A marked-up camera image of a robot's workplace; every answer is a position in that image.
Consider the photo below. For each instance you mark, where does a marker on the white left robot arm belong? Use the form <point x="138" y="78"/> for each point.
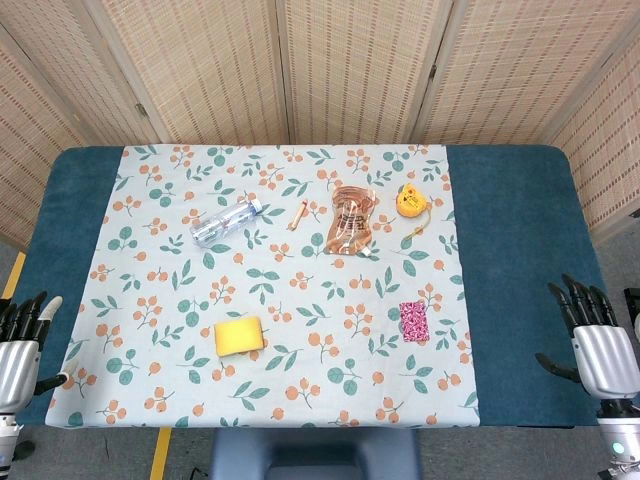
<point x="6" y="440"/>

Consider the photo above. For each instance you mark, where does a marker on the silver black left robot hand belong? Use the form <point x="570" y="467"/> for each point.
<point x="17" y="370"/>

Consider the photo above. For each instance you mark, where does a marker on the magenta patterned cloth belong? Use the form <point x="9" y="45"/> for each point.
<point x="414" y="322"/>

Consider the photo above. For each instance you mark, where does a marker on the floral print tablecloth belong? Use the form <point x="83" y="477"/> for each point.
<point x="300" y="350"/>

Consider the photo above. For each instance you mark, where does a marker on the black white equipment leg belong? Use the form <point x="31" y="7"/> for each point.
<point x="634" y="305"/>

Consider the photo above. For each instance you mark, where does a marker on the blue grey robot torso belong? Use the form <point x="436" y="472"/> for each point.
<point x="240" y="455"/>

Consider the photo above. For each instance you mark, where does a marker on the yellow tape measure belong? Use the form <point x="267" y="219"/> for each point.
<point x="411" y="202"/>

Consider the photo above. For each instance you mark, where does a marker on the teal blue table cover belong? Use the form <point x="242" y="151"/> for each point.
<point x="525" y="250"/>

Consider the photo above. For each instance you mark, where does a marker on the clear plastic water bottle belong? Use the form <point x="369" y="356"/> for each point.
<point x="222" y="222"/>

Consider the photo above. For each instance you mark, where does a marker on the brown spouted refill pouch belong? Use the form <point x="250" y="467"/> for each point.
<point x="350" y="220"/>

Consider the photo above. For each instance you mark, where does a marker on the metal screen hinge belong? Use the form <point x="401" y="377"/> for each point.
<point x="434" y="71"/>
<point x="142" y="109"/>

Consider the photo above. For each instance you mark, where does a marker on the small wooden stick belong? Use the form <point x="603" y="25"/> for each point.
<point x="298" y="216"/>

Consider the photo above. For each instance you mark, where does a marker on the yellow sponge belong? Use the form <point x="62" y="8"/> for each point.
<point x="239" y="336"/>

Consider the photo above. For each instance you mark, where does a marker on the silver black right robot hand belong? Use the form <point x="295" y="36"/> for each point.
<point x="605" y="360"/>

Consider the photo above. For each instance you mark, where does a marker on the woven bamboo screen panel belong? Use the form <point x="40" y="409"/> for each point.
<point x="610" y="150"/>
<point x="210" y="70"/>
<point x="360" y="70"/>
<point x="65" y="65"/>
<point x="30" y="165"/>
<point x="525" y="70"/>

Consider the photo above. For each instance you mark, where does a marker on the yellow floor tape strip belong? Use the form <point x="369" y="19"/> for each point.
<point x="15" y="275"/>
<point x="161" y="455"/>

